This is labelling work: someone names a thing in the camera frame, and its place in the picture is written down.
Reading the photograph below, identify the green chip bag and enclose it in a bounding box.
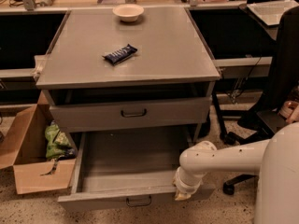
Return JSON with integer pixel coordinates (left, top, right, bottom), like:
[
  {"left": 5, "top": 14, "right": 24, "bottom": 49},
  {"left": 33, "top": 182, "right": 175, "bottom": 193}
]
[{"left": 45, "top": 122, "right": 75, "bottom": 160}]

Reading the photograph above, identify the blue snack bar wrapper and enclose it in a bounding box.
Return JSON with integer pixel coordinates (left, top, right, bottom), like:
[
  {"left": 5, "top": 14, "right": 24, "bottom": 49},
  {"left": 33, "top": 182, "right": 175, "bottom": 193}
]
[{"left": 104, "top": 44, "right": 137, "bottom": 65}]

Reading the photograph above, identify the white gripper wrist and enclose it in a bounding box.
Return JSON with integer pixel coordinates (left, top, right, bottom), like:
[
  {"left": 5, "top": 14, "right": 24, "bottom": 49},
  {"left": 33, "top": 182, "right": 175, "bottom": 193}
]
[{"left": 173, "top": 167, "right": 206, "bottom": 201}]

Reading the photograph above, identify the silver laptop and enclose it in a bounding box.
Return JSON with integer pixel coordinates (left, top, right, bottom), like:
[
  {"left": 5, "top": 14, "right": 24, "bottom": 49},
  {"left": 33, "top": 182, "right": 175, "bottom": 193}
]
[{"left": 247, "top": 0, "right": 298, "bottom": 26}]

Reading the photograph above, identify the grey drawer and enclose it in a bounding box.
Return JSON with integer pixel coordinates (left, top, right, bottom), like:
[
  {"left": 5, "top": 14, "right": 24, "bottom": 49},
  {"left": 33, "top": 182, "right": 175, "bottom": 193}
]
[
  {"left": 50, "top": 97, "right": 211, "bottom": 133},
  {"left": 57, "top": 128, "right": 217, "bottom": 213}
]

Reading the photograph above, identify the grey drawer cabinet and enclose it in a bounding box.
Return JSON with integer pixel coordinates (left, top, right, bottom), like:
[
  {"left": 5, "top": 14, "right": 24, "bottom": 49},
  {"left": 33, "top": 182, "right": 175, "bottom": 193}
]
[{"left": 36, "top": 6, "right": 221, "bottom": 143}]

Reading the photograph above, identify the black hanging cable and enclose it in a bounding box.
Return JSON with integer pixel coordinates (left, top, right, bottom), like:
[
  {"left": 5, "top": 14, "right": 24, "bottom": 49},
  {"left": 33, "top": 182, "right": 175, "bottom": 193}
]
[{"left": 220, "top": 57, "right": 263, "bottom": 100}]

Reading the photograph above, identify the open cardboard box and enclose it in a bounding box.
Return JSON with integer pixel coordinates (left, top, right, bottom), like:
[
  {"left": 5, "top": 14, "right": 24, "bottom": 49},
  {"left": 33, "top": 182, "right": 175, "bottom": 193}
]
[{"left": 0, "top": 93, "right": 76, "bottom": 194}]

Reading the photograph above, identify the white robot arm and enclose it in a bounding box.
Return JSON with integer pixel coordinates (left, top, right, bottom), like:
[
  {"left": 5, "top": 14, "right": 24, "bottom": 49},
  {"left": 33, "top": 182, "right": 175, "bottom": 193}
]
[{"left": 174, "top": 122, "right": 299, "bottom": 224}]

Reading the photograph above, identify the grey top drawer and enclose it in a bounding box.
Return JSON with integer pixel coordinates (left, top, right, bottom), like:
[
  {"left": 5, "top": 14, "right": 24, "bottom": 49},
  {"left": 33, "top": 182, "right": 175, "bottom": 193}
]
[{"left": 50, "top": 97, "right": 211, "bottom": 133}]

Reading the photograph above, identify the white bowl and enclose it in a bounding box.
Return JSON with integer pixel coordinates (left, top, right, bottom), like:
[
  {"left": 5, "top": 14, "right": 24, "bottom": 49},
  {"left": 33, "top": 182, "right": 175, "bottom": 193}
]
[{"left": 112, "top": 4, "right": 144, "bottom": 22}]

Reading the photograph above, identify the black office chair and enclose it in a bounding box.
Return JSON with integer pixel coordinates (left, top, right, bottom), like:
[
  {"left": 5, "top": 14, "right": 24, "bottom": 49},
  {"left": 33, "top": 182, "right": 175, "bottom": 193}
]
[{"left": 221, "top": 109, "right": 289, "bottom": 195}]

